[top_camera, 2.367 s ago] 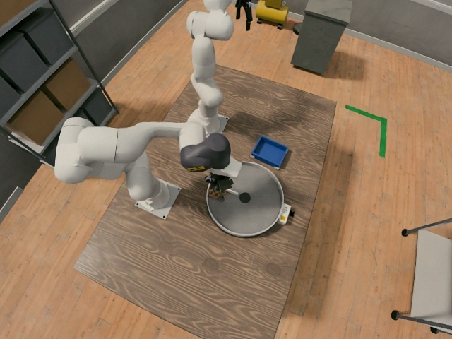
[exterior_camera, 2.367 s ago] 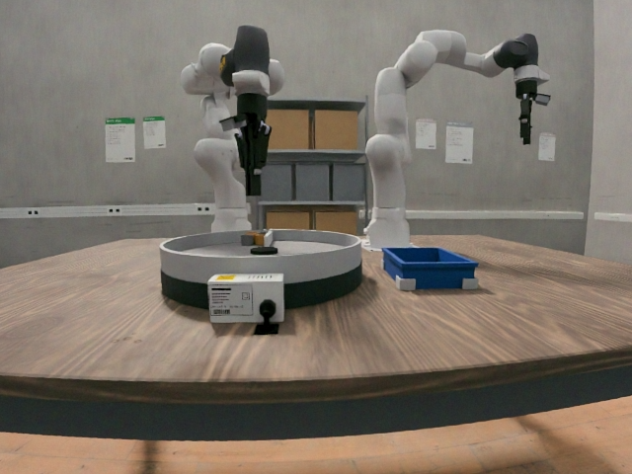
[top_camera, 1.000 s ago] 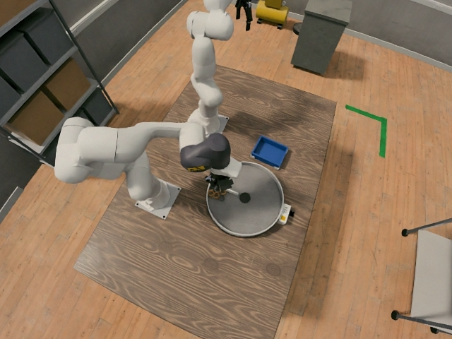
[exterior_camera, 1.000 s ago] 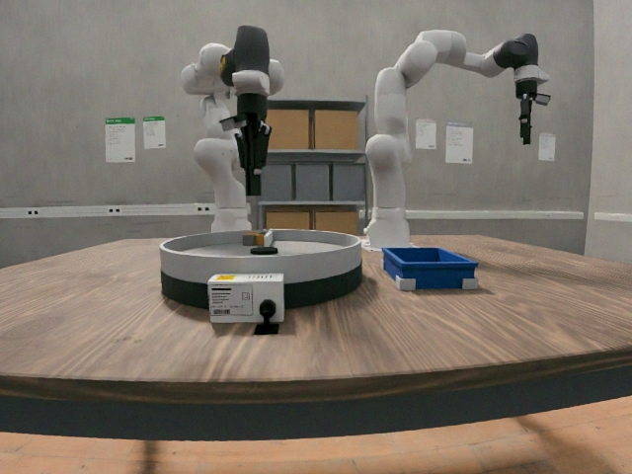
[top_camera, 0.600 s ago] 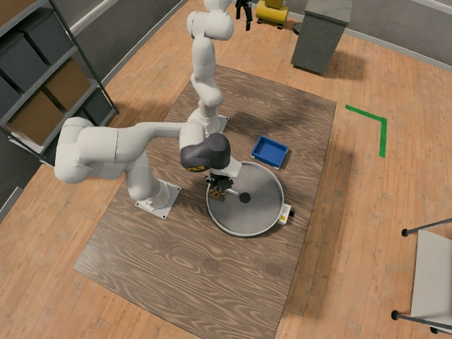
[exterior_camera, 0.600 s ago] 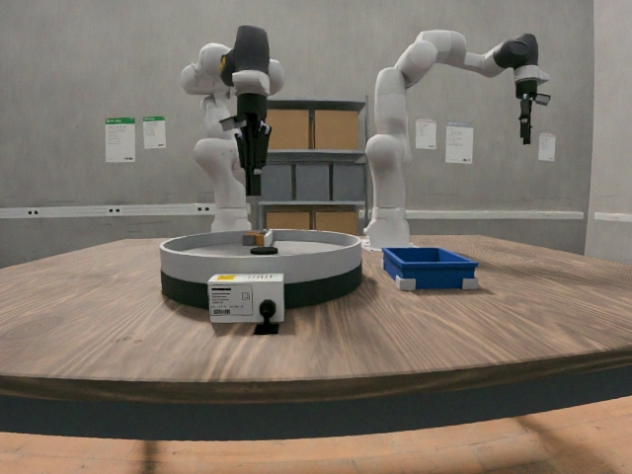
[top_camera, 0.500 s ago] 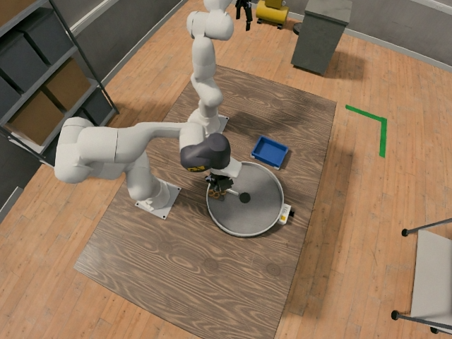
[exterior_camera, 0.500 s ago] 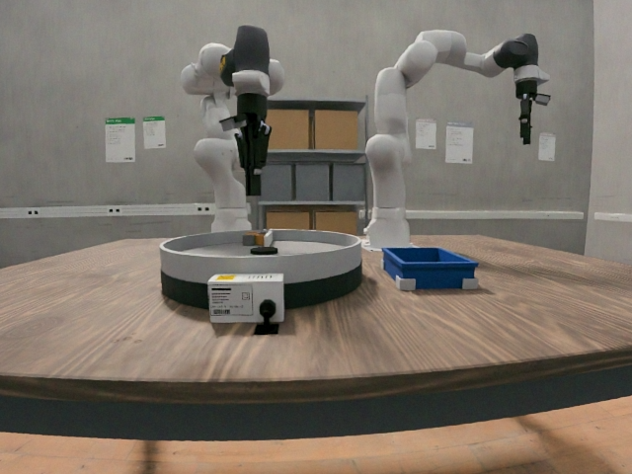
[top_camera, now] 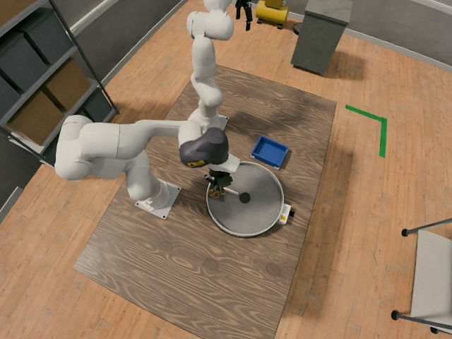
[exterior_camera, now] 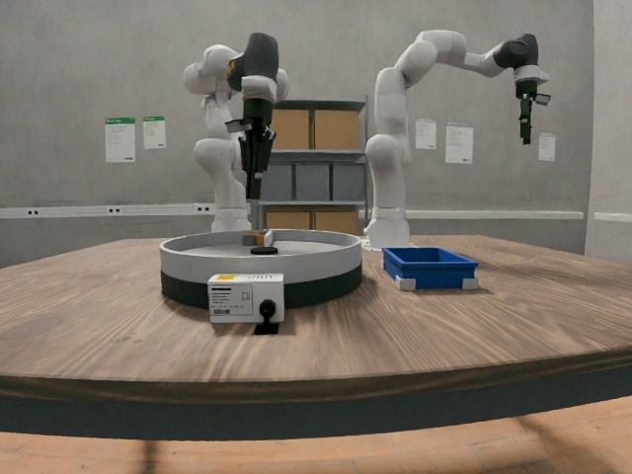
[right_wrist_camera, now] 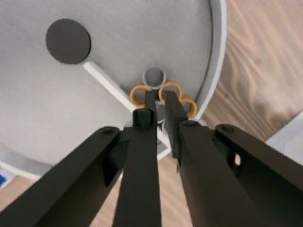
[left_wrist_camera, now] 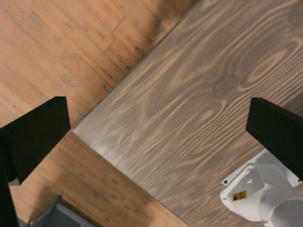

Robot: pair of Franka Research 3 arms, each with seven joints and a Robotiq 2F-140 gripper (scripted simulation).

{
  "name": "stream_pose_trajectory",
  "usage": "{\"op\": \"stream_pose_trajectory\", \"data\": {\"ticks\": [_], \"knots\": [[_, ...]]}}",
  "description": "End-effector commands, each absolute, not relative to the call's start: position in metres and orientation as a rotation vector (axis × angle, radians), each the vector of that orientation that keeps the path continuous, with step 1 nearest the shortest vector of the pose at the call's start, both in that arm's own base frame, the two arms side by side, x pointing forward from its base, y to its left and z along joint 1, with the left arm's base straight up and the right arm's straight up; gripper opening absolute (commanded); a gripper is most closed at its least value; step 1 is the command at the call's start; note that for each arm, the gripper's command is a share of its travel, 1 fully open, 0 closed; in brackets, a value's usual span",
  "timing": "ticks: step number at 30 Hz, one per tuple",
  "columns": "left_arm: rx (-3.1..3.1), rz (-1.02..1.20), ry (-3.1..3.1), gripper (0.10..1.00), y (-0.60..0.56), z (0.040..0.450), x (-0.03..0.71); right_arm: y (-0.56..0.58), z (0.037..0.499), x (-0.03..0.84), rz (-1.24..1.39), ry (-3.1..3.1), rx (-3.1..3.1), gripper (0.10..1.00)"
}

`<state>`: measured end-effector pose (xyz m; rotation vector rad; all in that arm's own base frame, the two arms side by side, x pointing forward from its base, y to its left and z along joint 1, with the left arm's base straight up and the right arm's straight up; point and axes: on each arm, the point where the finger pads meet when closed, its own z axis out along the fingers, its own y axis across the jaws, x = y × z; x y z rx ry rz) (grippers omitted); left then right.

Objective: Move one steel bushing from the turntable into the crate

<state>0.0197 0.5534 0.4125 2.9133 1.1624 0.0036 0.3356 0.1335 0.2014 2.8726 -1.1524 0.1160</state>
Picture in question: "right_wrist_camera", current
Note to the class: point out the blue rectangular tray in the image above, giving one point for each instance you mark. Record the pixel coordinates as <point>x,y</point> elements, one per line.
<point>1,179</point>

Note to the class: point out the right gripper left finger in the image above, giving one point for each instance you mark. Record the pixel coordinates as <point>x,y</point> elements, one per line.
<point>71,193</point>

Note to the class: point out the bronze bushing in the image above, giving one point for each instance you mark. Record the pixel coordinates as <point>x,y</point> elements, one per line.
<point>193,109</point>
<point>168,83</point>
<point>134,103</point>

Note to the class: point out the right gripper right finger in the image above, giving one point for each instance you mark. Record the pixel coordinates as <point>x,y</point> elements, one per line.
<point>214,190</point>

